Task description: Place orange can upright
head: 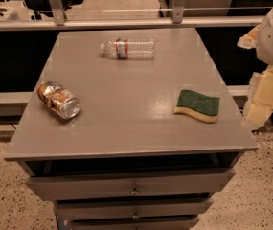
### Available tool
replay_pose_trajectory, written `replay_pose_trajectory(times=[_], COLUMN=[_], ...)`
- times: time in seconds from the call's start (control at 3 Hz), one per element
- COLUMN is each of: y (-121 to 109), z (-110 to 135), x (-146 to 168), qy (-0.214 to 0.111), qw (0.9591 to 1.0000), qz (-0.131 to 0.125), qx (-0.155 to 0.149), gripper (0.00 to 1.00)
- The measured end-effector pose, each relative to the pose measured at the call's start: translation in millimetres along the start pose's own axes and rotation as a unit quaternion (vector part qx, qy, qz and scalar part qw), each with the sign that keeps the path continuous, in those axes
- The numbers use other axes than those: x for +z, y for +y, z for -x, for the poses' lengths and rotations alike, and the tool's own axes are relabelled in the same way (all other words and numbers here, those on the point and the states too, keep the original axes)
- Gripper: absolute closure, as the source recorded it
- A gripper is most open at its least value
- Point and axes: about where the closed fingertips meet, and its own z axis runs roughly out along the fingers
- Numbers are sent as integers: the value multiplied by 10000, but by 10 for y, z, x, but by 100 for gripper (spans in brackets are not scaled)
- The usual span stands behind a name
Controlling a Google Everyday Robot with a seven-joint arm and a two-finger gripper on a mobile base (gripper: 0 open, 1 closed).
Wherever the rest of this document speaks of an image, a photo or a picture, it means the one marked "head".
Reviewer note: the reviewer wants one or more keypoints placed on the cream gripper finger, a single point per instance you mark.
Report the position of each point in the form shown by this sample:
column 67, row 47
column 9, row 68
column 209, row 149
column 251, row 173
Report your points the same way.
column 249, row 40
column 259, row 105

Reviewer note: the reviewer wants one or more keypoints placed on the orange soda can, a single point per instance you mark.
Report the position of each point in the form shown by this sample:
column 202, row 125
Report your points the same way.
column 59, row 99

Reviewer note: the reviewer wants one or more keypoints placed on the green and yellow sponge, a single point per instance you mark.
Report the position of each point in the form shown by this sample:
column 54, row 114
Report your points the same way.
column 201, row 107

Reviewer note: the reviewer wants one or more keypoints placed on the top grey drawer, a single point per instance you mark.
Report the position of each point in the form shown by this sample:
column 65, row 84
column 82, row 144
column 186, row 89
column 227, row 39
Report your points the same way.
column 130, row 184

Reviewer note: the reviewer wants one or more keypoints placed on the grey drawer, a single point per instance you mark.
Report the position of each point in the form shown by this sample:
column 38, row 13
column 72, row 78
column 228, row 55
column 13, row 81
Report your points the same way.
column 166, row 223
column 134, row 209
column 130, row 184

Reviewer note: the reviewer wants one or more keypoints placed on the clear plastic water bottle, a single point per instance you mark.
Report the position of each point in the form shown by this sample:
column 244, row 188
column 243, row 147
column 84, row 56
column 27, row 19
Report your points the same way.
column 122, row 48

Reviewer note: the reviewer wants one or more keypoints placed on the grey drawer cabinet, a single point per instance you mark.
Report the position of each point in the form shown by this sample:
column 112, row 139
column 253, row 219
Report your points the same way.
column 127, row 122

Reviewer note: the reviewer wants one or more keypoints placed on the middle grey drawer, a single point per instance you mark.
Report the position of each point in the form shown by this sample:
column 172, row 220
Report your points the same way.
column 134, row 209

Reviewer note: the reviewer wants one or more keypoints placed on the bottom grey drawer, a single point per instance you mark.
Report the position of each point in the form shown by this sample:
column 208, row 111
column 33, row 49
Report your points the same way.
column 166, row 223

